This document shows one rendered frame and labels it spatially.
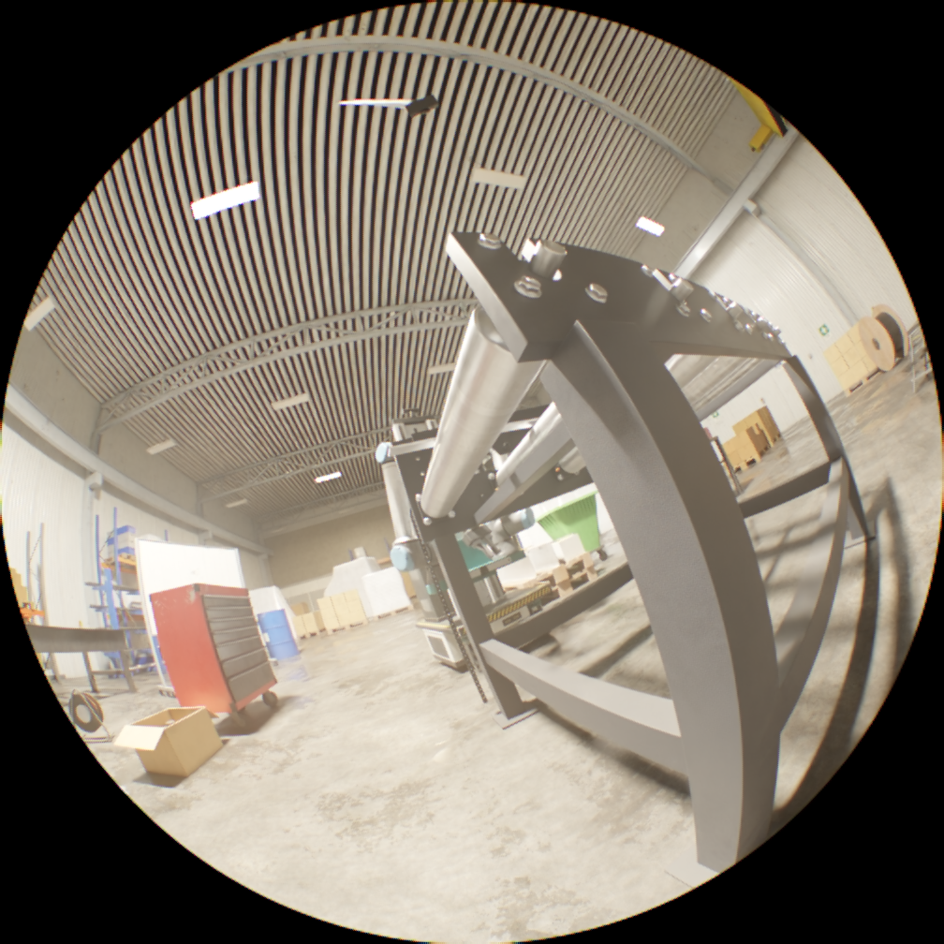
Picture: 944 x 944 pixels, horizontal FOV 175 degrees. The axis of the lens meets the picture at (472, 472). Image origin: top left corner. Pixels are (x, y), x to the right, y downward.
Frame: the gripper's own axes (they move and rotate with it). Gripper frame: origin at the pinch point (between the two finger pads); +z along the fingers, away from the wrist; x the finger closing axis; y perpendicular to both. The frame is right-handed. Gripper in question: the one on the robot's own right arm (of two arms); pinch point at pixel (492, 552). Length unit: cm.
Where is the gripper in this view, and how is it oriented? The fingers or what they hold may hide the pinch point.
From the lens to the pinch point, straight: 136.9
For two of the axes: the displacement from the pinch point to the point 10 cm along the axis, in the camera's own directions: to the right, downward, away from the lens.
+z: 6.2, 6.2, -4.8
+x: -7.2, 2.1, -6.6
